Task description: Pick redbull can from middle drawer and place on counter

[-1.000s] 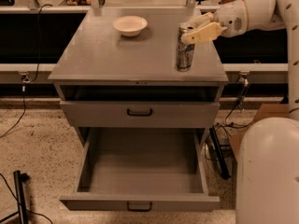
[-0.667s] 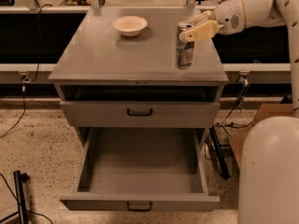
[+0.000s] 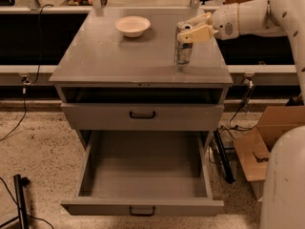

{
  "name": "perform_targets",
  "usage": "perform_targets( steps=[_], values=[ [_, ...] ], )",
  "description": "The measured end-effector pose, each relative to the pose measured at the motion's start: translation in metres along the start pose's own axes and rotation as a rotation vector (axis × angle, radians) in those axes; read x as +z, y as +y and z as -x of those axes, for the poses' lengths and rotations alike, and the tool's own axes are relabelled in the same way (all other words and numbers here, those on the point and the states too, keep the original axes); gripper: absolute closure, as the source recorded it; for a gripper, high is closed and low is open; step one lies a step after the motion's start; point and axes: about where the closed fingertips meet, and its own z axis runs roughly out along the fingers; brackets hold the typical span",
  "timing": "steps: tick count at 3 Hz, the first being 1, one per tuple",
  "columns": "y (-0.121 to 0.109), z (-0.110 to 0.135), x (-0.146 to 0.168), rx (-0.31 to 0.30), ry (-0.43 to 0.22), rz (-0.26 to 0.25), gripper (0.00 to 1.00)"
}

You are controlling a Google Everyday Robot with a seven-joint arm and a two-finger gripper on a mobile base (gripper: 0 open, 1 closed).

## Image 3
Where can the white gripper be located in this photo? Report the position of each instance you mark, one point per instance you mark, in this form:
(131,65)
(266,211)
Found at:
(224,24)

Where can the silver redbull can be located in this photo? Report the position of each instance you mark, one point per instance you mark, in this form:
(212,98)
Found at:
(183,51)

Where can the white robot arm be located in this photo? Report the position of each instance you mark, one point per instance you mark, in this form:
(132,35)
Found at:
(283,200)

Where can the grey drawer cabinet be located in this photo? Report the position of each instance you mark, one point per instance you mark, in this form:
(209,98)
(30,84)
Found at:
(103,66)

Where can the closed grey upper drawer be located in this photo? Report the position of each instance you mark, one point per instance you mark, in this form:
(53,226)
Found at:
(142,117)

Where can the open grey middle drawer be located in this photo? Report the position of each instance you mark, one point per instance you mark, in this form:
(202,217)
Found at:
(145,174)

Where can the white paper bowl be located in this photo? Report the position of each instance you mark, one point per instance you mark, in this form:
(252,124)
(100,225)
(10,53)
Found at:
(132,26)

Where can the brown cardboard box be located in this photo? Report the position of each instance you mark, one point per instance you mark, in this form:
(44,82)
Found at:
(253,149)

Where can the black stand lower left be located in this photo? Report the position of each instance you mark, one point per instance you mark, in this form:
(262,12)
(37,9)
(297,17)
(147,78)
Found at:
(20,214)

